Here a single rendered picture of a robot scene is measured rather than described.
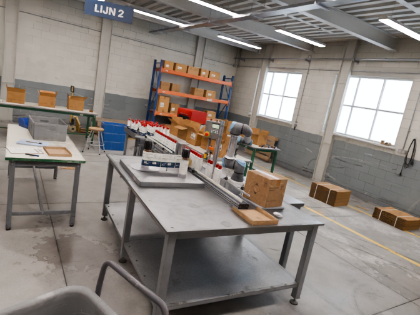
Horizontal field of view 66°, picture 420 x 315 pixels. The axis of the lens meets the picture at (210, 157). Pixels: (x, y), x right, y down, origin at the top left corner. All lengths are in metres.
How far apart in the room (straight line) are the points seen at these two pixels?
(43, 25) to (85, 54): 1.26
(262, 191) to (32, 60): 8.58
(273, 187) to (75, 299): 1.91
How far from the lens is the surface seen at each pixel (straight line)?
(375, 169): 8.39
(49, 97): 8.43
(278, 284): 3.16
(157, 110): 10.57
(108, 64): 10.69
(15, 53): 10.45
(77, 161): 3.79
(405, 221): 6.85
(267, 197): 2.96
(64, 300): 1.70
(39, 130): 4.60
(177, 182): 3.12
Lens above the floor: 1.76
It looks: 11 degrees down
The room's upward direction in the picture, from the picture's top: 11 degrees clockwise
